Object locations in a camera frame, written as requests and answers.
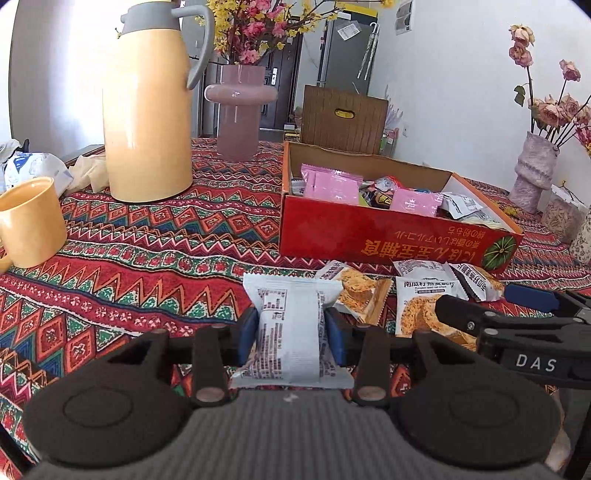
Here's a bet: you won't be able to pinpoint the white wall panel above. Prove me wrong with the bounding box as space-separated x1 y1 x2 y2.
394 0 413 35

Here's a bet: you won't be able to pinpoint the dark brown door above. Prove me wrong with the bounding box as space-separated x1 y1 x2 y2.
259 28 303 132

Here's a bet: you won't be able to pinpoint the white snack pack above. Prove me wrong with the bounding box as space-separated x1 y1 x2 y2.
229 273 354 391

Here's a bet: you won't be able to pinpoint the mauve glass vase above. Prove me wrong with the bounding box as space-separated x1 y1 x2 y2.
204 65 279 162

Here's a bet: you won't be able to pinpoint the yellow box on refrigerator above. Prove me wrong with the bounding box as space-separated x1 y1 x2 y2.
342 7 378 23

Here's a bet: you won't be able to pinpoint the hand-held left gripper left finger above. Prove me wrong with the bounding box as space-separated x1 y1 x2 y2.
104 306 260 408

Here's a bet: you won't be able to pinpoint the pile of mixed snack packets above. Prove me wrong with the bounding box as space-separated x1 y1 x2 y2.
291 164 504 229

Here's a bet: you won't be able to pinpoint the pink and yellow blossom branches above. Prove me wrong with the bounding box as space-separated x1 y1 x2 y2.
194 0 398 65

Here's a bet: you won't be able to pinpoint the red cardboard box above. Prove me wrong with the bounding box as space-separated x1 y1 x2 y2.
278 141 525 278

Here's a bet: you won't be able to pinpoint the yellow ceramic mug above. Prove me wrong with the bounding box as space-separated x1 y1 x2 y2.
0 176 68 274

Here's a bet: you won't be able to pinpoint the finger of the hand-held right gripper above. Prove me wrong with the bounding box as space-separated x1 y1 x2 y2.
435 294 578 352
503 283 591 324

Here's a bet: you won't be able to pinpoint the cream cloth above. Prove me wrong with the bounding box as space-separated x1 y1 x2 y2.
69 154 112 192

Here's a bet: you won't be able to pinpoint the red patterned tablecloth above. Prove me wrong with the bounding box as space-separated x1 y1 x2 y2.
0 136 591 467

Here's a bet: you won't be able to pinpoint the grey refrigerator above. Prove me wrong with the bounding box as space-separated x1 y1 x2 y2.
318 11 379 95

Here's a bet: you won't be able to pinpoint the textured pink ceramic vase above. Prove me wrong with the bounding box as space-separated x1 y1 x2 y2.
509 131 560 214

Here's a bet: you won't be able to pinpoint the white plastic bag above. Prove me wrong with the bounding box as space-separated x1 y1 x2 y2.
0 138 75 195

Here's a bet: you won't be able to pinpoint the dried pink roses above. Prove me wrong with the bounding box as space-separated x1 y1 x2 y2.
508 24 591 148

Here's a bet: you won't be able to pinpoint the floral patterned white vase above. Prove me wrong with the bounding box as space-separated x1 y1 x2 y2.
569 217 591 264

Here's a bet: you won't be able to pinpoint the yellow thermos jug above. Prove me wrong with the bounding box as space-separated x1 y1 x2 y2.
102 0 215 203

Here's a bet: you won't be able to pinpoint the folded white umbrella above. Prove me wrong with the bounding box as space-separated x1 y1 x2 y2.
356 21 380 79

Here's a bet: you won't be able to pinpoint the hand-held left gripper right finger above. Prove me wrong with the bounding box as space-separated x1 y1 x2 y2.
323 306 483 409

